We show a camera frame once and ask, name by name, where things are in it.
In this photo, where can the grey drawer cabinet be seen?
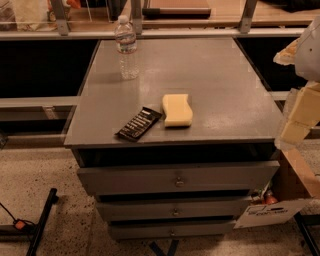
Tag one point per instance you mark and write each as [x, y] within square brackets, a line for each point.
[223, 156]

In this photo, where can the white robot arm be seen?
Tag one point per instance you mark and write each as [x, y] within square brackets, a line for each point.
[307, 58]

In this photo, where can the middle drawer knob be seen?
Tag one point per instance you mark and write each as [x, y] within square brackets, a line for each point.
[175, 212]

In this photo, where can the yellow sponge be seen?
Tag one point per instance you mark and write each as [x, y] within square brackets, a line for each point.
[178, 112]

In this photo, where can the cardboard box with label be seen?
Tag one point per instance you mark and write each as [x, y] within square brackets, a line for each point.
[294, 185]

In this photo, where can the top drawer knob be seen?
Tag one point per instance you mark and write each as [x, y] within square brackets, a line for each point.
[179, 182]

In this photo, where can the clear plastic water bottle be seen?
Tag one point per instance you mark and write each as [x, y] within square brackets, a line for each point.
[126, 45]

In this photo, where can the black metal stand leg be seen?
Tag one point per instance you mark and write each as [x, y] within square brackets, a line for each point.
[37, 235]

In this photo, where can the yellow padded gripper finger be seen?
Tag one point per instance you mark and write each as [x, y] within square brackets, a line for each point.
[300, 114]
[287, 55]

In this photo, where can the orange cable clip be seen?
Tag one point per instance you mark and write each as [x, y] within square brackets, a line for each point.
[19, 224]

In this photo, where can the metal shelf rail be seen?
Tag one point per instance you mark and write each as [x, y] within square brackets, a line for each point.
[55, 19]

